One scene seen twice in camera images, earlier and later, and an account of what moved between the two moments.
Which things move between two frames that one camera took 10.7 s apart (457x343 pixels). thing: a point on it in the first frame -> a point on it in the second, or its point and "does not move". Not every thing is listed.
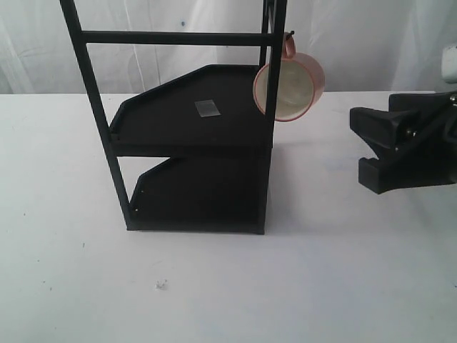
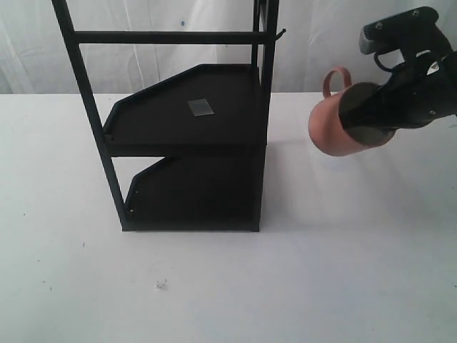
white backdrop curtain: [363, 46] does not move
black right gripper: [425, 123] -> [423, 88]
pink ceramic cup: [301, 84] -> [340, 102]
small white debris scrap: [160, 284] does not move
